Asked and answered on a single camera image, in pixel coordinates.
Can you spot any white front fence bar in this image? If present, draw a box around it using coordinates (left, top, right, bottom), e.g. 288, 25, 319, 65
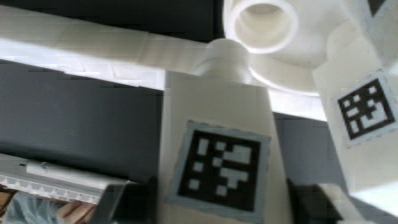
0, 4, 329, 122

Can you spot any white stool leg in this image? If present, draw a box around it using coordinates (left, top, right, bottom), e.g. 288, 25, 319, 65
311, 19, 398, 208
159, 39, 294, 224

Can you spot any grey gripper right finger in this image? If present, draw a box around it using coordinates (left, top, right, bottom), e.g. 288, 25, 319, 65
287, 178, 381, 224

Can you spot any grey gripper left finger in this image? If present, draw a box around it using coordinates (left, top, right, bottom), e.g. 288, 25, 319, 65
89, 177, 159, 224

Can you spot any white round stool seat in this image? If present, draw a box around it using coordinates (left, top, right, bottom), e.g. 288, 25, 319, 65
223, 0, 377, 96

